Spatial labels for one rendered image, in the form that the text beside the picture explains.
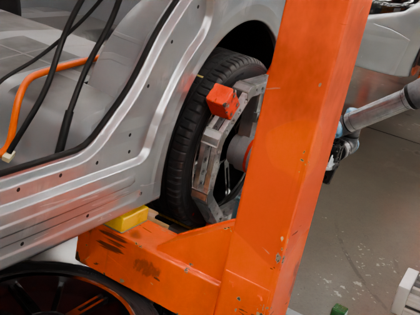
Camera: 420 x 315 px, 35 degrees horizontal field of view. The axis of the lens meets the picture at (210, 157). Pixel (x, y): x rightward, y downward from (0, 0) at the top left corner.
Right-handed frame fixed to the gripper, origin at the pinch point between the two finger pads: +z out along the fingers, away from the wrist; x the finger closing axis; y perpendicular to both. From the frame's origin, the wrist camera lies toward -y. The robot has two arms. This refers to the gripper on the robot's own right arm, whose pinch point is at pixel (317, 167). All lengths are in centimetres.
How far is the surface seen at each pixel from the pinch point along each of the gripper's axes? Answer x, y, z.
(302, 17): 11, 63, 76
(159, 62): -33, 38, 66
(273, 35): -31, 42, -4
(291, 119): 14, 38, 76
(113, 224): -35, -13, 74
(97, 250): -38, -23, 76
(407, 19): -41, 33, -242
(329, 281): -2, -83, -73
